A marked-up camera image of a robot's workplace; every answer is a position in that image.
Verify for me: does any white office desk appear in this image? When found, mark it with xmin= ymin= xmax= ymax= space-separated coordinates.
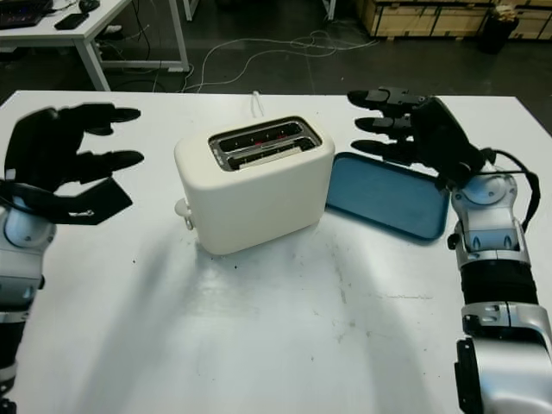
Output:
xmin=0 ymin=0 xmax=191 ymax=91

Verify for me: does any long wooden crate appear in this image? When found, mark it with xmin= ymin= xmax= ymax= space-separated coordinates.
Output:
xmin=355 ymin=0 xmax=492 ymax=42

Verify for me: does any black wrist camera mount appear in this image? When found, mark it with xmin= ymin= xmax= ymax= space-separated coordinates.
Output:
xmin=433 ymin=161 xmax=475 ymax=193
xmin=0 ymin=176 xmax=134 ymax=228

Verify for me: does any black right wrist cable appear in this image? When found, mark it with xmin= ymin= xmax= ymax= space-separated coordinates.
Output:
xmin=480 ymin=148 xmax=541 ymax=229

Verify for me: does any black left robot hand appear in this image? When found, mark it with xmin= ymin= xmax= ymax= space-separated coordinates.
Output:
xmin=3 ymin=102 xmax=146 ymax=195

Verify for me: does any white toaster power cord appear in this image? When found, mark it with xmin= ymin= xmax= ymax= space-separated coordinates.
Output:
xmin=249 ymin=89 xmax=265 ymax=118

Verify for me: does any white floor cable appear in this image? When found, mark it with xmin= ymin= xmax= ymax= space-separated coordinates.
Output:
xmin=183 ymin=29 xmax=380 ymax=94

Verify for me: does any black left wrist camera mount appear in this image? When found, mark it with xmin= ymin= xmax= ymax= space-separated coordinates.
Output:
xmin=0 ymin=176 xmax=134 ymax=228

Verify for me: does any blue plastic tray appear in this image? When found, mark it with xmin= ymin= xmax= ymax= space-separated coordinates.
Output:
xmin=323 ymin=150 xmax=449 ymax=245

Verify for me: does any white bread slice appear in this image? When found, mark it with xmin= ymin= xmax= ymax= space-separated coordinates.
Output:
xmin=228 ymin=140 xmax=310 ymax=169

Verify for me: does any short wooden crate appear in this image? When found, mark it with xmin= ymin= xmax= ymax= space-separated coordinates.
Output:
xmin=506 ymin=0 xmax=552 ymax=42

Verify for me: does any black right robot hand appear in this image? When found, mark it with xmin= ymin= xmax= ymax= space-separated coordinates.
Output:
xmin=347 ymin=87 xmax=486 ymax=180

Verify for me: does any black smartphone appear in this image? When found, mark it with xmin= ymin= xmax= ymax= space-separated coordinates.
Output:
xmin=54 ymin=12 xmax=91 ymax=30

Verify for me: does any black keyboard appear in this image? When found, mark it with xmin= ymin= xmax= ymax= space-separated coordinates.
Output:
xmin=0 ymin=0 xmax=53 ymax=29

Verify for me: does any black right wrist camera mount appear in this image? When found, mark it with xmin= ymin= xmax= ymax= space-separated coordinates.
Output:
xmin=433 ymin=161 xmax=475 ymax=193

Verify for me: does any white two-slot toaster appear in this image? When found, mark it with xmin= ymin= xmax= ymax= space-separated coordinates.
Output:
xmin=173 ymin=115 xmax=336 ymax=255

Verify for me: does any black waste bin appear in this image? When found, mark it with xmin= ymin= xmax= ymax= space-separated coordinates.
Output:
xmin=479 ymin=6 xmax=518 ymax=55

